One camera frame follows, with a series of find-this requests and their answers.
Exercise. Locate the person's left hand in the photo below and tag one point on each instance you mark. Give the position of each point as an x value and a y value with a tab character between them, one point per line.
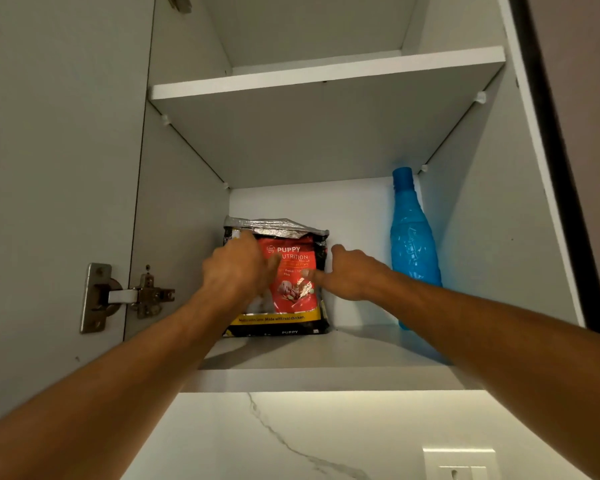
235	277

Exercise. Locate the person's right hand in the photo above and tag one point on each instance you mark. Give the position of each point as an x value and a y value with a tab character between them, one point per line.
360	279

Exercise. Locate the red puppy food bag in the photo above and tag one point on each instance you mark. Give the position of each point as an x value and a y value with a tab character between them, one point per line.
295	254

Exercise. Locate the blue plastic water bottle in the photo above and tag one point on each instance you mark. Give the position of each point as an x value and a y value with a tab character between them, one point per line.
414	239

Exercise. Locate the blue bottle cap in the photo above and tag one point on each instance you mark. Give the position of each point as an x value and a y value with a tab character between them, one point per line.
402	177

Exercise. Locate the ribbed brown cabinet door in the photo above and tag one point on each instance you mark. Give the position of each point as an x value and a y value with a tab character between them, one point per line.
55	144

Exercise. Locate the person's right forearm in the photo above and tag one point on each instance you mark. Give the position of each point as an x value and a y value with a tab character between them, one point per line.
520	359

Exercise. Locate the person's left forearm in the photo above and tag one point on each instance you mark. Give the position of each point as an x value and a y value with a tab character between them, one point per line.
105	394

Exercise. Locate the metal cabinet hinge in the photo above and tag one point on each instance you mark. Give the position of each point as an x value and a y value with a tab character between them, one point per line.
180	2
100	297

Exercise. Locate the white cabinet shelf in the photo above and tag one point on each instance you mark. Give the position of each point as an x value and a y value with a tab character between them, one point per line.
330	124

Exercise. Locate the plain brown cabinet door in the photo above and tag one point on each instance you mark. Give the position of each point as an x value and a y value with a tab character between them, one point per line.
595	144

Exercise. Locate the wall cabinet body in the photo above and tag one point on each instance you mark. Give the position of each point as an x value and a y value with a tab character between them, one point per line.
490	219

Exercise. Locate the white wall socket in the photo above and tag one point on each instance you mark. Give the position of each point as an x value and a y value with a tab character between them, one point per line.
460	464

